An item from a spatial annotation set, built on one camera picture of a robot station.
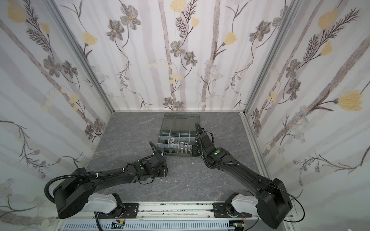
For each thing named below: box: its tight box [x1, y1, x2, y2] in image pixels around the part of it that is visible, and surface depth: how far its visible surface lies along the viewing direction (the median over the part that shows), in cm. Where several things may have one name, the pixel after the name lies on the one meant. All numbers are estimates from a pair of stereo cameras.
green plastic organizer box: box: [157, 113, 200, 157], surface depth 103 cm
